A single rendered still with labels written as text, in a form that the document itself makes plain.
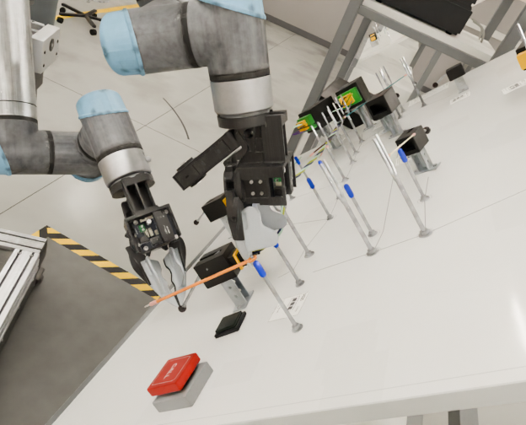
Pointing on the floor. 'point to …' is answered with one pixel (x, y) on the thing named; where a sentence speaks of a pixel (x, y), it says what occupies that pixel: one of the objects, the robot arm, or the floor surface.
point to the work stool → (80, 15)
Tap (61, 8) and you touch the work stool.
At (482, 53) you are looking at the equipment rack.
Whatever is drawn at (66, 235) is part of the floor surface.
